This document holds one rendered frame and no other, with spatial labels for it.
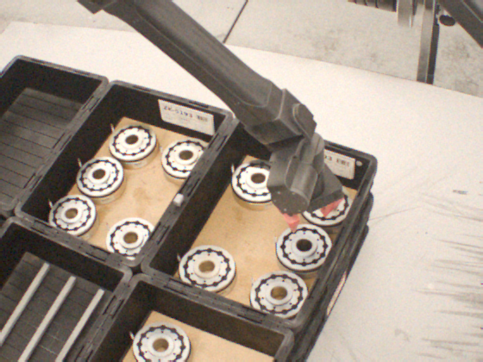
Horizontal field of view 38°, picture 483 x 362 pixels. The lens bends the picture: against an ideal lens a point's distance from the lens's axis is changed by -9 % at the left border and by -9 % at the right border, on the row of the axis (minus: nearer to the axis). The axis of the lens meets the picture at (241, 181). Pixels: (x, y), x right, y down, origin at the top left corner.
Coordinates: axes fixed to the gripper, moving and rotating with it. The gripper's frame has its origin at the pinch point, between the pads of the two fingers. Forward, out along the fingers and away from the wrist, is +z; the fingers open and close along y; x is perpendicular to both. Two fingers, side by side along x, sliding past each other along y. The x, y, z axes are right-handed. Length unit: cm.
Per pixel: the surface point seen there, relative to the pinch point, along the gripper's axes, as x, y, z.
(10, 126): 64, -43, 10
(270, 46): 142, 63, 94
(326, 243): -1.1, 3.2, 8.3
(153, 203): 25.5, -20.4, 10.8
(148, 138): 39.5, -15.1, 7.9
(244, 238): 9.5, -8.4, 11.2
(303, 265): -3.0, -2.8, 8.5
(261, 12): 165, 72, 94
